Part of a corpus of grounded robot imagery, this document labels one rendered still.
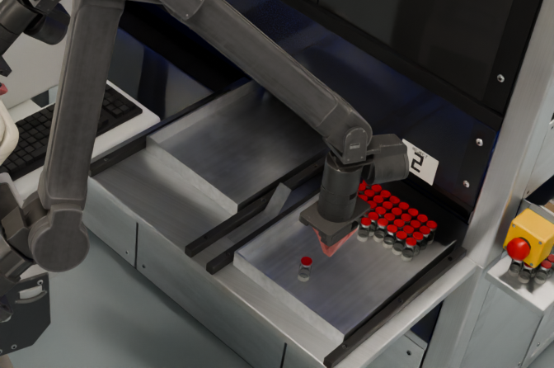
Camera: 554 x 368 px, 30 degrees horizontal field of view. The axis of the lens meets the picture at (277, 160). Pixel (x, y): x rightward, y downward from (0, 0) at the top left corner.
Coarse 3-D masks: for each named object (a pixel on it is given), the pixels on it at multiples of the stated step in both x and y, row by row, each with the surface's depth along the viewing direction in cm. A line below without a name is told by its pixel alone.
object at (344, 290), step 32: (288, 224) 198; (256, 256) 192; (288, 256) 192; (320, 256) 193; (352, 256) 194; (384, 256) 195; (416, 256) 196; (288, 288) 186; (320, 288) 187; (352, 288) 188; (384, 288) 189; (320, 320) 178; (352, 320) 182
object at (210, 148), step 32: (224, 96) 222; (256, 96) 228; (192, 128) 217; (224, 128) 218; (256, 128) 220; (288, 128) 221; (192, 160) 210; (224, 160) 211; (256, 160) 212; (288, 160) 213; (224, 192) 204; (256, 192) 200
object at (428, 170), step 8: (408, 144) 195; (408, 152) 196; (416, 152) 195; (424, 152) 193; (416, 160) 196; (424, 160) 194; (432, 160) 193; (424, 168) 195; (432, 168) 194; (424, 176) 196; (432, 176) 195
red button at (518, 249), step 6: (516, 240) 184; (522, 240) 184; (510, 246) 184; (516, 246) 183; (522, 246) 183; (510, 252) 184; (516, 252) 183; (522, 252) 183; (528, 252) 184; (516, 258) 184; (522, 258) 183
